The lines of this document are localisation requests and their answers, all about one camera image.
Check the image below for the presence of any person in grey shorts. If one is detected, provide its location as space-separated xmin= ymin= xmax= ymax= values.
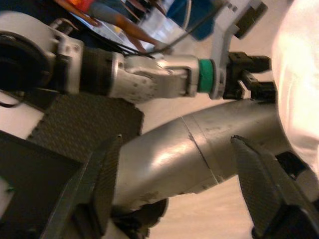
xmin=53 ymin=0 xmax=172 ymax=54

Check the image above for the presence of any cartoon print white duvet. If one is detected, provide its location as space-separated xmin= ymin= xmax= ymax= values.
xmin=270 ymin=0 xmax=319 ymax=202

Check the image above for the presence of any silver robot right leg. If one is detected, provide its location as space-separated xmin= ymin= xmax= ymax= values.
xmin=111 ymin=98 xmax=312 ymax=237

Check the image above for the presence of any blue plastic container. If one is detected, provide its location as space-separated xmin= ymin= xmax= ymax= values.
xmin=166 ymin=0 xmax=216 ymax=40

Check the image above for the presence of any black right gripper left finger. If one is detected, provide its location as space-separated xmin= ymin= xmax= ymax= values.
xmin=41 ymin=134 xmax=123 ymax=239

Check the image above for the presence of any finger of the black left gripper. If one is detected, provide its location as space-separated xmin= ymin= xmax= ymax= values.
xmin=250 ymin=81 xmax=277 ymax=100
xmin=249 ymin=56 xmax=272 ymax=73

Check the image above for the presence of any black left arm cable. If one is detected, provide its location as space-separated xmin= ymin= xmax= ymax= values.
xmin=94 ymin=7 xmax=220 ymax=60

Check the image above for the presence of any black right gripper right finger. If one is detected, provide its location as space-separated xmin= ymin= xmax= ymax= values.
xmin=230 ymin=135 xmax=319 ymax=239

